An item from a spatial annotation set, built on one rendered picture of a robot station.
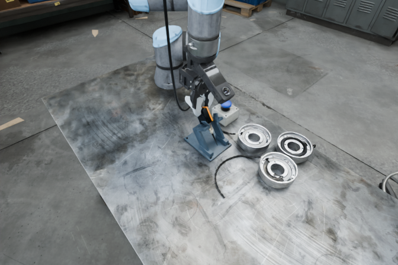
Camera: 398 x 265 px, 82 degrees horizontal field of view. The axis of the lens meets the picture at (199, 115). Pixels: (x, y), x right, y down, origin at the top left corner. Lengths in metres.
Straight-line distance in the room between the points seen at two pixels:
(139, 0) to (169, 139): 0.43
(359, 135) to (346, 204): 1.55
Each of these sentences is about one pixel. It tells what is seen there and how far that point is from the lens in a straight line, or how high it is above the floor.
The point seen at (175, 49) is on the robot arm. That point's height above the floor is 0.97.
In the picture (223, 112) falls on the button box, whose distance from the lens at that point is 0.83.
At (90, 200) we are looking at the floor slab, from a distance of 1.71.
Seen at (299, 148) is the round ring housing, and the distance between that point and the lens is 0.80.
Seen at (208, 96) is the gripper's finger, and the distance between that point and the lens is 0.67.
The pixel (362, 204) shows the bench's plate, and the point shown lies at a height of 0.80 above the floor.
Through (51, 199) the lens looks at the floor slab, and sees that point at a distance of 1.83.
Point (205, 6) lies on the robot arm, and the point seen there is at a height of 1.24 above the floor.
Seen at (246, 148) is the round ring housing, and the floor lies 0.83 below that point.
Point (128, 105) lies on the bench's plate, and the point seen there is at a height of 0.80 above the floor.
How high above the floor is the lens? 1.39
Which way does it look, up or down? 43 degrees down
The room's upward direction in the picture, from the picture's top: straight up
